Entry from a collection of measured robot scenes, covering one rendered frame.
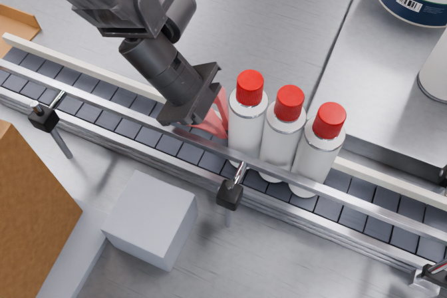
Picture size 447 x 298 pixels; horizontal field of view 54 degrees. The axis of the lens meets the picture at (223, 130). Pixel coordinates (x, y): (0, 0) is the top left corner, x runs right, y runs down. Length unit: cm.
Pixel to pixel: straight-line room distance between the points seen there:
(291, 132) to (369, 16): 44
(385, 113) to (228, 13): 39
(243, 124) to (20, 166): 27
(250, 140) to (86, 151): 32
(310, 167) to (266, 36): 40
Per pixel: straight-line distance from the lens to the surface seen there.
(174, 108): 60
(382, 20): 93
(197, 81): 59
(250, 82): 53
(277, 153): 60
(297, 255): 71
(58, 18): 101
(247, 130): 58
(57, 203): 65
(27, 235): 62
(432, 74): 81
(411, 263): 71
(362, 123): 77
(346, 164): 68
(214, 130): 65
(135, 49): 55
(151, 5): 52
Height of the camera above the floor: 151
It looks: 60 degrees down
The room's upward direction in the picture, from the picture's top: straight up
